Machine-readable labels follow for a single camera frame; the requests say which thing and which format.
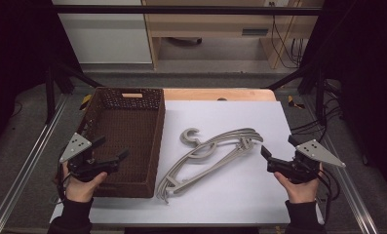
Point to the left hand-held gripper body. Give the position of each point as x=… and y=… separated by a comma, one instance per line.
x=84, y=169

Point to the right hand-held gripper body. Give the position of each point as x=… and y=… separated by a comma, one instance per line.
x=298, y=169

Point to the brown woven basket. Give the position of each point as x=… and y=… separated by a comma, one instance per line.
x=126, y=136

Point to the grey plastic clothes hanger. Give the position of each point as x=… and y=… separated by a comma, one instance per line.
x=228, y=133
x=210, y=164
x=168, y=182

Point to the person's left hand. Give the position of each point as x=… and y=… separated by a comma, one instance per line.
x=79, y=190

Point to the person's right hand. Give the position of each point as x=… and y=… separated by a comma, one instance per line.
x=300, y=191

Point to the yellow and black clamp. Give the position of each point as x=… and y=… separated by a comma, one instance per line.
x=293, y=102
x=85, y=101

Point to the white board mat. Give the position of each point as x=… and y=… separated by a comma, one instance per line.
x=239, y=195

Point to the black curtain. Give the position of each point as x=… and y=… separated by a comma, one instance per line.
x=366, y=81
x=15, y=58

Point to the white cabinet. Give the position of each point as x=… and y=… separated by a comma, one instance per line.
x=106, y=35

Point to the light wooden desk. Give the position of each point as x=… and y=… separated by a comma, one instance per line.
x=213, y=24

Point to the black metal frame leg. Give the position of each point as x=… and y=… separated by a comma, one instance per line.
x=50, y=94
x=319, y=94

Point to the aluminium rail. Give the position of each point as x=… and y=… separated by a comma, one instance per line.
x=350, y=188
x=28, y=156

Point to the black horizontal frame bar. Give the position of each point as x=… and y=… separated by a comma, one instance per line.
x=181, y=9

